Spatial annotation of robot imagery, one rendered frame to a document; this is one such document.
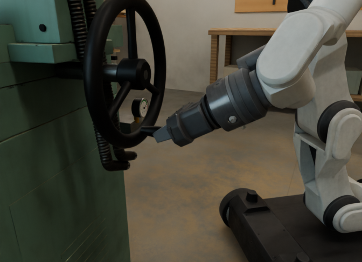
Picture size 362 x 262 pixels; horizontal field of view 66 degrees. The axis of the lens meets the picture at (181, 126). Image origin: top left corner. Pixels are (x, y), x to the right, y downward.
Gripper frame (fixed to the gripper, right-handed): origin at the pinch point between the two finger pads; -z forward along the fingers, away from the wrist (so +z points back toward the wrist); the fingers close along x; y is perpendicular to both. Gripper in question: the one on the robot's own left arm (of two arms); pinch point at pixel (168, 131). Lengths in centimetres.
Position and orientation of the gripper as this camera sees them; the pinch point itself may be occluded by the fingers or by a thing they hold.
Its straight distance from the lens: 53.3
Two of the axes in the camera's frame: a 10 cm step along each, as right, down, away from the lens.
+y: -4.7, -8.7, -1.4
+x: 3.2, -3.2, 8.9
